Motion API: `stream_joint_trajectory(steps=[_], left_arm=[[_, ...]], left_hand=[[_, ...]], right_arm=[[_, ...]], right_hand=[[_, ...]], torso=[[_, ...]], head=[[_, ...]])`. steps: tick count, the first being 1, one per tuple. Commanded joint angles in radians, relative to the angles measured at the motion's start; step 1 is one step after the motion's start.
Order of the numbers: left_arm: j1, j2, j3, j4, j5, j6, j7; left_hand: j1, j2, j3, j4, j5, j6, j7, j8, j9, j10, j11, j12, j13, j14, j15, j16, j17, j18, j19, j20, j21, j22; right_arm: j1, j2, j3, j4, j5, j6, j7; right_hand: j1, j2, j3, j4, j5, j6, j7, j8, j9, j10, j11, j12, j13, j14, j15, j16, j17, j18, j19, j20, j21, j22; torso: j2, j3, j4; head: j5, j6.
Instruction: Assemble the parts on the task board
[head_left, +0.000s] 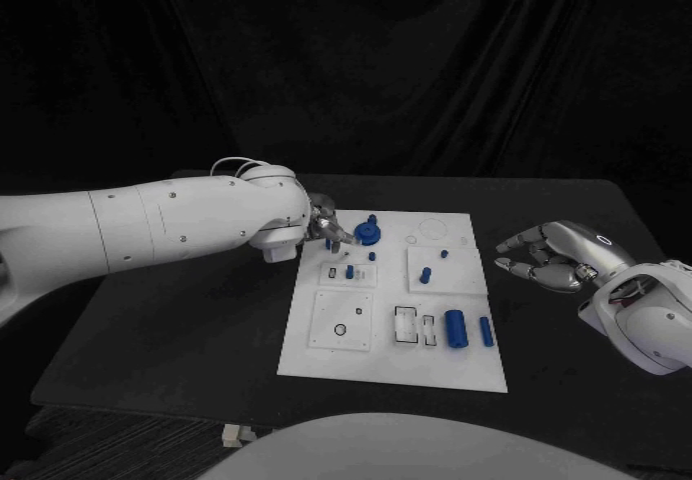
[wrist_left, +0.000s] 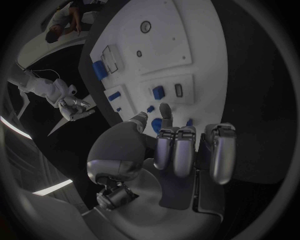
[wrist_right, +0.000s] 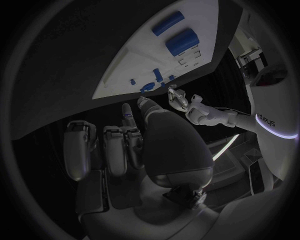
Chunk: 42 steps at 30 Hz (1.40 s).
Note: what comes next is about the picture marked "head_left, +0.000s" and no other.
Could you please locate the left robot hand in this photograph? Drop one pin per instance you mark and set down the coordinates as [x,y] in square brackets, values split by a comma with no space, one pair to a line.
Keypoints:
[324,219]

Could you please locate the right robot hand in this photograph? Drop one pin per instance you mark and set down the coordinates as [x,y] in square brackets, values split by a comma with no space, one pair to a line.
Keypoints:
[578,243]

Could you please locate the thick blue cylinder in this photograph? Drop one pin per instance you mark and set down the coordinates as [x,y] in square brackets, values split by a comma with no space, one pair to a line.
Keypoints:
[457,328]

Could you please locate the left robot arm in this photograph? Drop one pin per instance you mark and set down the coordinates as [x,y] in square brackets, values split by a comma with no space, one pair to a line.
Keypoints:
[161,225]

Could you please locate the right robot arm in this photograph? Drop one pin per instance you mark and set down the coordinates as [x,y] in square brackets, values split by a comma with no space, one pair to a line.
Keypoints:
[649,330]

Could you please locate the white task board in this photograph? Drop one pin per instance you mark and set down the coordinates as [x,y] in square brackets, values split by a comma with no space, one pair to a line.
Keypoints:
[378,360]

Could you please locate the blue gear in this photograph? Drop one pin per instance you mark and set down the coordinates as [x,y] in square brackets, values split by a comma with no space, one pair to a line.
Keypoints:
[367,234]

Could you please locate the long thin blue cylinder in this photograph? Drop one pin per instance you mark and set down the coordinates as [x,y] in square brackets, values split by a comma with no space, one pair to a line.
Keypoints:
[486,332]

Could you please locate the small white block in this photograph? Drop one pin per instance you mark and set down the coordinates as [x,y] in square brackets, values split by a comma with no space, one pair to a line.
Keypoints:
[232,437]

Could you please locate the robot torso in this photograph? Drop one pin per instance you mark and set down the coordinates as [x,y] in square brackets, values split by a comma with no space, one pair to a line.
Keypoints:
[405,450]

